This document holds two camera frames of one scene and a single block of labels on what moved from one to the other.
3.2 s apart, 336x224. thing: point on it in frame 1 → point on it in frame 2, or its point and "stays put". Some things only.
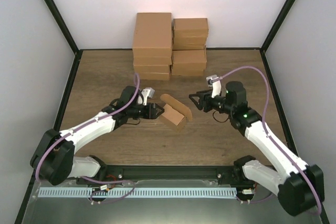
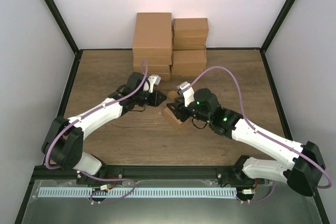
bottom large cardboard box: (154, 75) stays put
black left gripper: (159, 107) → (157, 93)
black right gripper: (205, 96) → (176, 105)
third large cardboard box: (151, 68) stays put
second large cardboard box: (152, 60) stays put
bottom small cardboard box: (188, 72) stays put
